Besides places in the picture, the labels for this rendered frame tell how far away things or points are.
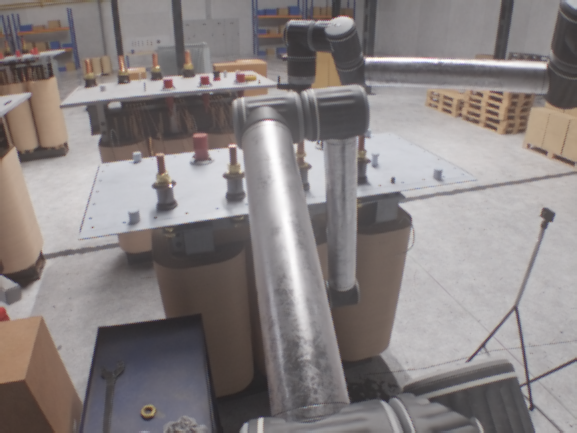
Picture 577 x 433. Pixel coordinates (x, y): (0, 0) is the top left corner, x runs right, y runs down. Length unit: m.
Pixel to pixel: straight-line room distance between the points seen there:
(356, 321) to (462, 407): 1.61
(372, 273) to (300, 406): 1.45
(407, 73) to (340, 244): 0.62
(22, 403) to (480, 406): 1.56
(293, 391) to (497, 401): 0.31
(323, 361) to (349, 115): 0.66
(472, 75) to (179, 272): 1.33
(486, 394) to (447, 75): 1.03
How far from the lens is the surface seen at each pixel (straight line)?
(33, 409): 1.80
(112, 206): 1.64
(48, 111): 7.11
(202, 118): 3.31
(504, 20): 14.37
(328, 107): 1.08
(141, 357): 1.63
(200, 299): 1.79
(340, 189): 1.22
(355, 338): 2.32
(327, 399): 0.66
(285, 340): 0.69
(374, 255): 1.98
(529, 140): 7.93
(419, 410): 0.66
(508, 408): 0.69
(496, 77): 1.41
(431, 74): 1.42
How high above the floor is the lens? 2.02
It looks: 28 degrees down
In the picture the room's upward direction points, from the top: straight up
